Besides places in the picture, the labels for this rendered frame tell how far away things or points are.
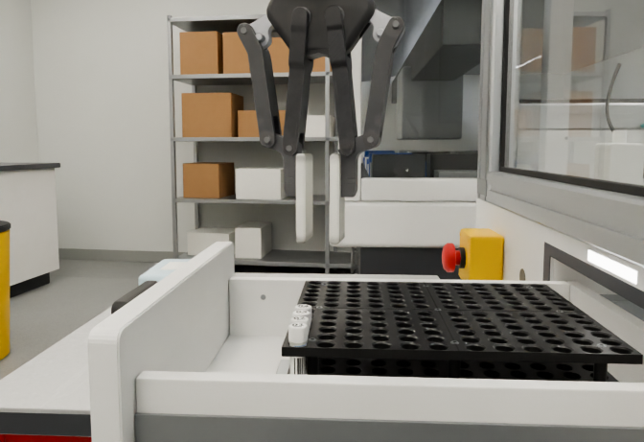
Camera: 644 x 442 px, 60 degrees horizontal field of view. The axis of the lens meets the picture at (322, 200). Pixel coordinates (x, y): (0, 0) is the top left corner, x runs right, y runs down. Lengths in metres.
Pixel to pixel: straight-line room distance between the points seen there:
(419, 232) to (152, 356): 0.94
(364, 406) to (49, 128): 5.32
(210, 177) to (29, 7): 2.33
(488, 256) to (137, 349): 0.51
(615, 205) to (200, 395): 0.32
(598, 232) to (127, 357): 0.36
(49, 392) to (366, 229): 0.76
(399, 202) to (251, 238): 3.20
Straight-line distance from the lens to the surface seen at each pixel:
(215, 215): 4.90
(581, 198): 0.52
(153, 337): 0.38
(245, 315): 0.58
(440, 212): 1.25
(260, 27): 0.46
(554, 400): 0.35
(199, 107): 4.44
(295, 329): 0.36
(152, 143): 5.08
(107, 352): 0.33
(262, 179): 4.26
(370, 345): 0.37
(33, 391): 0.72
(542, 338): 0.41
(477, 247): 0.75
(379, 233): 1.25
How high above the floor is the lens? 1.03
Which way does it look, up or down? 6 degrees down
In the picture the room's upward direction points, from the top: straight up
